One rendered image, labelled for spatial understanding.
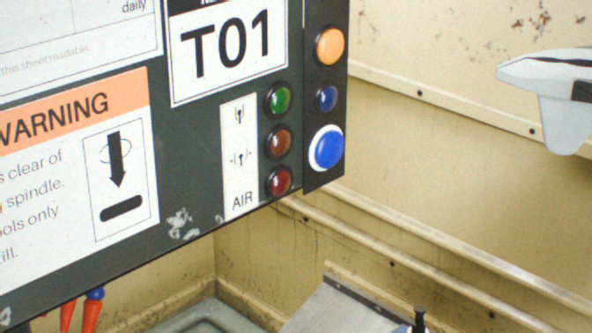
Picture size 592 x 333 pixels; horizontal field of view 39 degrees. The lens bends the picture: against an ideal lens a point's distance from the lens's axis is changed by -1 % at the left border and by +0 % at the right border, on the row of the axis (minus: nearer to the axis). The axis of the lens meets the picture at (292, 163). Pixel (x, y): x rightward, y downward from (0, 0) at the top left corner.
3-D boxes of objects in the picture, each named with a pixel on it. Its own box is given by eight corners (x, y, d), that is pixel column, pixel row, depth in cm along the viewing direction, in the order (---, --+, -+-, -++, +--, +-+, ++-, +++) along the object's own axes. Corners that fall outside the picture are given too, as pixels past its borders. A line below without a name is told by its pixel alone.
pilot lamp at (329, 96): (340, 109, 62) (341, 81, 61) (320, 118, 61) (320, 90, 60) (334, 107, 63) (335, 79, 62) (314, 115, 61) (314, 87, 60)
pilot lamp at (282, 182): (293, 192, 62) (294, 166, 61) (272, 203, 60) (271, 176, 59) (288, 189, 62) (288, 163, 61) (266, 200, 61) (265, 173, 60)
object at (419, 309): (415, 325, 102) (418, 301, 100) (427, 330, 101) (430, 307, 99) (408, 332, 100) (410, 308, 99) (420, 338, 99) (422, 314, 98)
